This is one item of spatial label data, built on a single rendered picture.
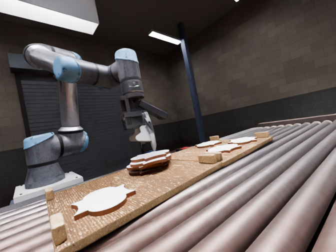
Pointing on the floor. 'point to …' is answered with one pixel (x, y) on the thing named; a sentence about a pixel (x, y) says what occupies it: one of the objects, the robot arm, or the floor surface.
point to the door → (97, 92)
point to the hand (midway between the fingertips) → (149, 149)
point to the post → (191, 82)
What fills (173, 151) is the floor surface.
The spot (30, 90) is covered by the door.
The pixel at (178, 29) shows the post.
